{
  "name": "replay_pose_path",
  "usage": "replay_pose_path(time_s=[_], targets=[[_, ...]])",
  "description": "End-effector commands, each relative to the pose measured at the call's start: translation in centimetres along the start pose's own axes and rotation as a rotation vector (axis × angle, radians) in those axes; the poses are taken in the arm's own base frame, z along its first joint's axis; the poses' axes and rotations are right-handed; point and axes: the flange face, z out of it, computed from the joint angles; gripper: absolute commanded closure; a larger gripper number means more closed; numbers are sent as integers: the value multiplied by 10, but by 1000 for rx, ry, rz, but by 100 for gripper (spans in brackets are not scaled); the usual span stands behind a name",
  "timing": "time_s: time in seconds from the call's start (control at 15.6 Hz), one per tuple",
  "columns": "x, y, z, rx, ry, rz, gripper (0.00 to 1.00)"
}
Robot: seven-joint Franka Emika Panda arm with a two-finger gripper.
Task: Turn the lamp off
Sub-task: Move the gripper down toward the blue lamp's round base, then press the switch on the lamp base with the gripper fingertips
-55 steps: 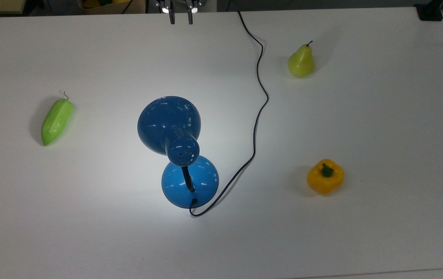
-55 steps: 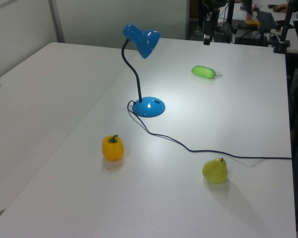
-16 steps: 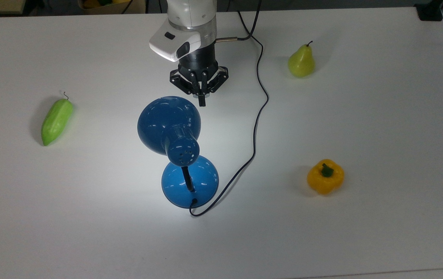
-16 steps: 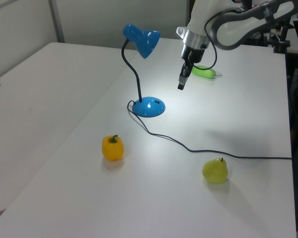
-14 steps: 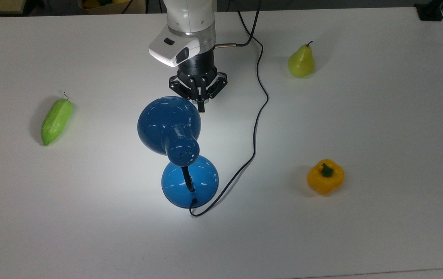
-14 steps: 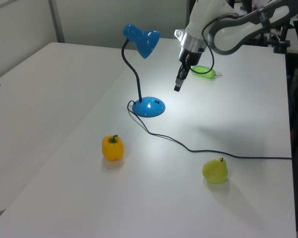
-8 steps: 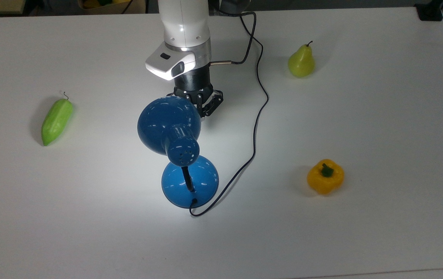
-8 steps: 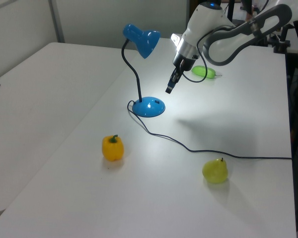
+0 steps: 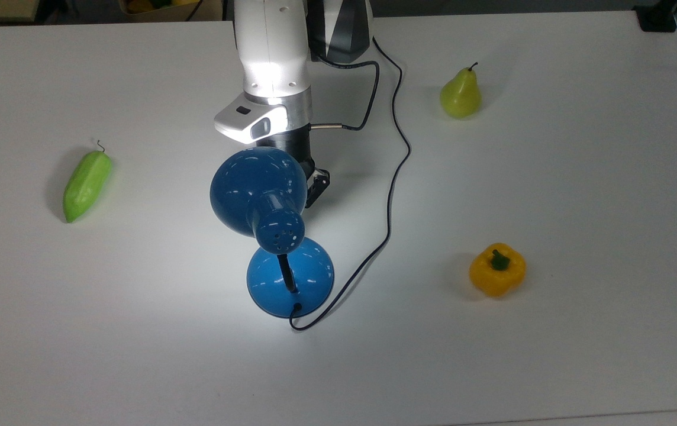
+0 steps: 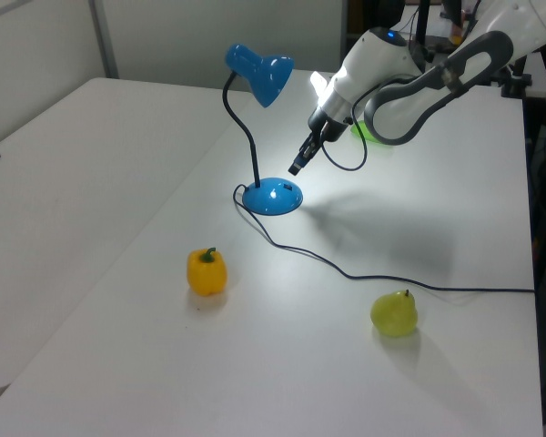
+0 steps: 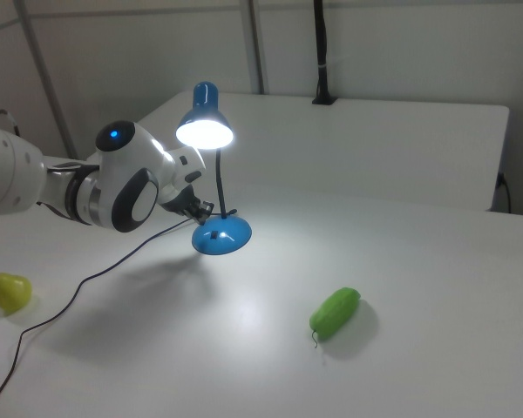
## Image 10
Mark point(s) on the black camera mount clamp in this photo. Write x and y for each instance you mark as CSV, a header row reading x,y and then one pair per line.
x,y
514,86

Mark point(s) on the green toy cucumber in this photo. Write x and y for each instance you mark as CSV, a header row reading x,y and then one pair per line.
x,y
359,132

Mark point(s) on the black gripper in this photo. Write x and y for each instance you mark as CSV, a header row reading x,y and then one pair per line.
x,y
322,120

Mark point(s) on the black background stand pole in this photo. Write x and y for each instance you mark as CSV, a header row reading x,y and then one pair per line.
x,y
422,23

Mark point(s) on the yellow toy bell pepper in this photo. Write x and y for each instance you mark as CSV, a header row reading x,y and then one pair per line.
x,y
207,275

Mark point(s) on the green toy pear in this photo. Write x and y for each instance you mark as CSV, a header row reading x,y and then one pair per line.
x,y
393,316

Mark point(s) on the blue desk lamp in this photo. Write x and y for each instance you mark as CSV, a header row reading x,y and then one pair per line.
x,y
273,196

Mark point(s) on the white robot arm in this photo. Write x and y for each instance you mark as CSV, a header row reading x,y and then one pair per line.
x,y
373,59

